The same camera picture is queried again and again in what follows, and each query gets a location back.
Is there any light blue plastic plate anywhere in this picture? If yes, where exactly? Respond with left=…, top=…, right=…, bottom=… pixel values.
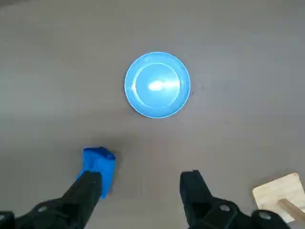
left=124, top=52, right=191, bottom=119

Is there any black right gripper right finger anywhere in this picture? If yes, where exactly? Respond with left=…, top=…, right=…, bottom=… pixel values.
left=180, top=169, right=294, bottom=229

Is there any wooden cup rack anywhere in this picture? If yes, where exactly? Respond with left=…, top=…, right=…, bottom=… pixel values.
left=252, top=173, right=305, bottom=224

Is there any blue cloth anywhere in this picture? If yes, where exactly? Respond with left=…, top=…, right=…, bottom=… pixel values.
left=76, top=147, right=116, bottom=199

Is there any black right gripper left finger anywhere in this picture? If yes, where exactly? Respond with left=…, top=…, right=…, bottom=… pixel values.
left=0, top=171, right=103, bottom=229

